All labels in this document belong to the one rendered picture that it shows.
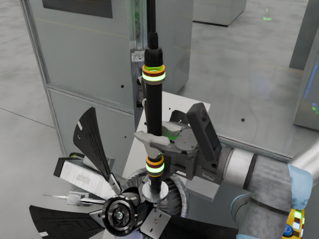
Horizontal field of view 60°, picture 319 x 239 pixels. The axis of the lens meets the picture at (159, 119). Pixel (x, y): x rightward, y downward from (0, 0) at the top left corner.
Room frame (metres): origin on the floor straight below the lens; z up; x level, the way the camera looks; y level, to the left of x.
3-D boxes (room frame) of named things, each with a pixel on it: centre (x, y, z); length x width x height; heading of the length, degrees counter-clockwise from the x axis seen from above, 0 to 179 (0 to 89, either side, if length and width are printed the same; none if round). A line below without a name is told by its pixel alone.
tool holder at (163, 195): (0.50, 0.01, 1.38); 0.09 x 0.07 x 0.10; 7
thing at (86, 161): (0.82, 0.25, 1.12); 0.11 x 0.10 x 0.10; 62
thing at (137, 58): (1.11, 0.08, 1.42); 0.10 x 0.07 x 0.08; 7
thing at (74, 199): (0.66, 0.31, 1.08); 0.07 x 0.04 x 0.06; 72
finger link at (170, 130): (0.51, -0.01, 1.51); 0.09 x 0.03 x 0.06; 52
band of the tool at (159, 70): (0.49, 0.01, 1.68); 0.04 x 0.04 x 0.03
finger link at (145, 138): (0.46, 0.02, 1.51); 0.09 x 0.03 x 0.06; 72
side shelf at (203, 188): (1.03, -0.15, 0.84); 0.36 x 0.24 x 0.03; 62
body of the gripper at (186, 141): (0.44, -0.09, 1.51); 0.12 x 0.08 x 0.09; 62
